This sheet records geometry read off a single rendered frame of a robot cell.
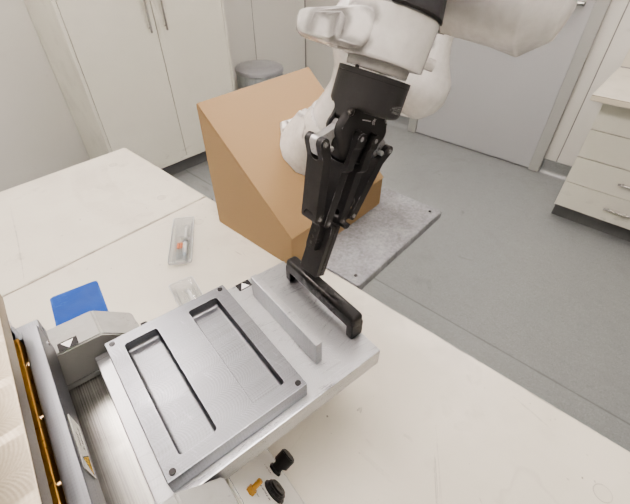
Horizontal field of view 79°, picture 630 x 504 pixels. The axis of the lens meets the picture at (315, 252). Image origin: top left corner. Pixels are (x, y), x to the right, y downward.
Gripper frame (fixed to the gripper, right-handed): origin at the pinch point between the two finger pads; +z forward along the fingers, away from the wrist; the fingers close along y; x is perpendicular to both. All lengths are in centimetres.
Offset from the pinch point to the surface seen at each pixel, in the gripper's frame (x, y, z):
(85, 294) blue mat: 52, -9, 40
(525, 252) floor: 13, 197, 39
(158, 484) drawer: -5.8, -20.7, 21.0
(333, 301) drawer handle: -2.7, 3.1, 7.3
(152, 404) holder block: 0.8, -18.7, 17.5
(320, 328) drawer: -2.6, 2.5, 11.8
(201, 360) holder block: 2.1, -12.4, 15.0
